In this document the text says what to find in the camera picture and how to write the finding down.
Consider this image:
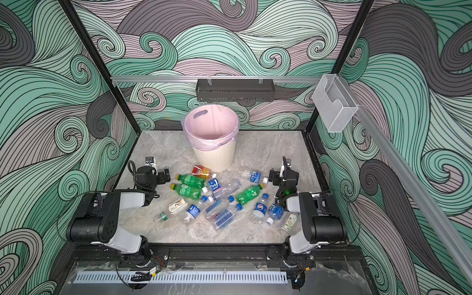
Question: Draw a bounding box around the green bottle yellow cap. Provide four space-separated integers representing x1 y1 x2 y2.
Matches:
170 184 202 200
175 174 206 189
235 184 265 205

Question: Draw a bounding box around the small bottle green cap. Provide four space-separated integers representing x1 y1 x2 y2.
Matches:
154 197 189 222

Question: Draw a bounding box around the short blue label bottle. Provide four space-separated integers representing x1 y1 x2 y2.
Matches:
266 204 285 226

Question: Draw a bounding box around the Pepsi bottle blue cap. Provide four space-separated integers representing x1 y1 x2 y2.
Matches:
251 194 269 224

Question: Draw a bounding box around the clear green label bottle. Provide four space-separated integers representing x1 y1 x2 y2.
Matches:
281 213 298 233

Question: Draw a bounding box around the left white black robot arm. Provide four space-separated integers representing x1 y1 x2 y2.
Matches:
66 161 171 259

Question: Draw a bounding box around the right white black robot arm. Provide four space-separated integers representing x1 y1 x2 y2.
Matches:
266 168 347 254

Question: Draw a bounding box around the cream ribbed waste bin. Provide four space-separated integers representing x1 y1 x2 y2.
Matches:
193 138 237 173

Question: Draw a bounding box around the pink plastic bin liner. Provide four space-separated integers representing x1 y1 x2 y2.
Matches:
181 104 240 151

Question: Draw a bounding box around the red yellow label bottle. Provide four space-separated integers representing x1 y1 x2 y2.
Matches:
191 165 213 179

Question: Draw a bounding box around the blue label bottle white cap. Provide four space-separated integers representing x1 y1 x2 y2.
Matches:
202 173 230 193

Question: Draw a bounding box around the clear Ganten bottle white cap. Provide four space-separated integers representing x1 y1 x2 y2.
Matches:
208 178 242 203

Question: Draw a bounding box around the sky label clear bottle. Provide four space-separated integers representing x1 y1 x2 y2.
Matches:
212 204 243 230

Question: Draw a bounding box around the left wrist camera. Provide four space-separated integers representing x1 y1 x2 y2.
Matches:
145 156 157 172

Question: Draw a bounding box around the clear acrylic wall holder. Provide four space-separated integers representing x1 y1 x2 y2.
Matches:
312 74 358 133

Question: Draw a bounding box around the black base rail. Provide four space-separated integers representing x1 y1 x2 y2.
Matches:
66 243 367 271

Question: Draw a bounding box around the black wall shelf tray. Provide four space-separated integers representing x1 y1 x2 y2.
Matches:
195 79 275 103

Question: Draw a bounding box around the aluminium rail back wall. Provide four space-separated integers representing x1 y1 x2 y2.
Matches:
110 75 322 84

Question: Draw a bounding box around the aluminium rail wall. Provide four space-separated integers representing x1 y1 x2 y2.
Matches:
335 75 472 283
110 75 322 84

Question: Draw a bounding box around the white slotted cable duct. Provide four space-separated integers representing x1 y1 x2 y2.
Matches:
73 270 288 285

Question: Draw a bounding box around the aluminium rail right wall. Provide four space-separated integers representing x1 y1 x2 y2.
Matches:
335 75 472 283

